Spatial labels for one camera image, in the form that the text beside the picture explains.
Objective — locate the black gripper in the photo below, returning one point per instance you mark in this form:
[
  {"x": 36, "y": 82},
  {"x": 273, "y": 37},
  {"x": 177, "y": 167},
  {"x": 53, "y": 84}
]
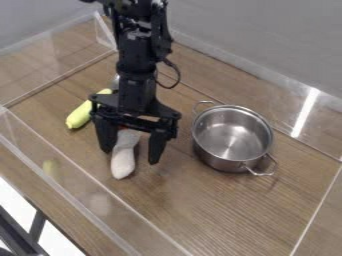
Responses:
[{"x": 134, "y": 107}]

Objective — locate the plush mushroom toy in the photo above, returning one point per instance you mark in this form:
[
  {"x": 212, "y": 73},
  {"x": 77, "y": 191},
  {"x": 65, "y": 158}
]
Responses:
[{"x": 124, "y": 154}]

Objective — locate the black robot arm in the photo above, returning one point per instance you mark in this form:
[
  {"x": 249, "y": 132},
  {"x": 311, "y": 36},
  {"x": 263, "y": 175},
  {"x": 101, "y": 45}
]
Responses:
[{"x": 144, "y": 41}]

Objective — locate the dark metal table leg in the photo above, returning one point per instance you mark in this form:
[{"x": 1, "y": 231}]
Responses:
[{"x": 24, "y": 242}]

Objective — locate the clear acrylic enclosure wall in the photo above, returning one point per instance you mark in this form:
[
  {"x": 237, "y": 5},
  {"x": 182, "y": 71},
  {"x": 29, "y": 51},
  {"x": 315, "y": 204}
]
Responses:
[{"x": 176, "y": 208}]

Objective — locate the spoon with yellow-green handle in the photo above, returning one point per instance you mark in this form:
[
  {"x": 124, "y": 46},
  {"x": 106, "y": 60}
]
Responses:
[{"x": 80, "y": 116}]

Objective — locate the silver pot with handles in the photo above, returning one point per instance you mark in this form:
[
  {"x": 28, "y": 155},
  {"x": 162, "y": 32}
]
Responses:
[{"x": 233, "y": 139}]

